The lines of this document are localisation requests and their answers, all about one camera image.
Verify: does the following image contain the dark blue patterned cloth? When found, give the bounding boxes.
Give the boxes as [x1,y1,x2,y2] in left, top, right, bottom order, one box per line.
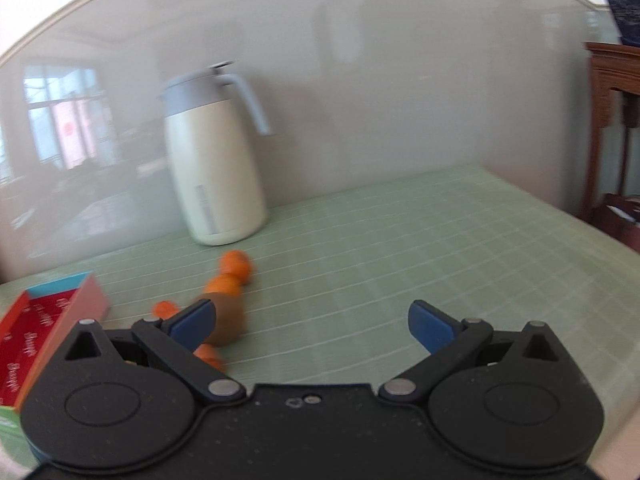
[602,0,640,46]

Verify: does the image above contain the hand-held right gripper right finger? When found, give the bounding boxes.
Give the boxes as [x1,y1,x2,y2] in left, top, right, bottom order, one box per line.
[378,300,560,404]

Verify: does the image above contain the white bottle with blue cap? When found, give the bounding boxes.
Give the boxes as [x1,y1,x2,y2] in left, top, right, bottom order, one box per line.
[157,60,273,247]

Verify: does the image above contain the green checked tablecloth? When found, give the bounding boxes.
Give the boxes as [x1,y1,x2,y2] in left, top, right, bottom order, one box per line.
[0,162,640,480]

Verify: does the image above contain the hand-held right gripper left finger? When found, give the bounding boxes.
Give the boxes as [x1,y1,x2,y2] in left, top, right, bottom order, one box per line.
[63,299,247,406]

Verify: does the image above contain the dark wooden stand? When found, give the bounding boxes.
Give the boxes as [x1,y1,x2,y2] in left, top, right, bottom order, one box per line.
[575,41,640,253]

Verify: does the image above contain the red cardboard box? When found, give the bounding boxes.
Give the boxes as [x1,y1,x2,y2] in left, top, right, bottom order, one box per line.
[0,271,112,441]

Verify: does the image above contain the brown kiwi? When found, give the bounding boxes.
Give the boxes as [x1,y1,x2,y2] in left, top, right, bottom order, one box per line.
[210,294,246,345]

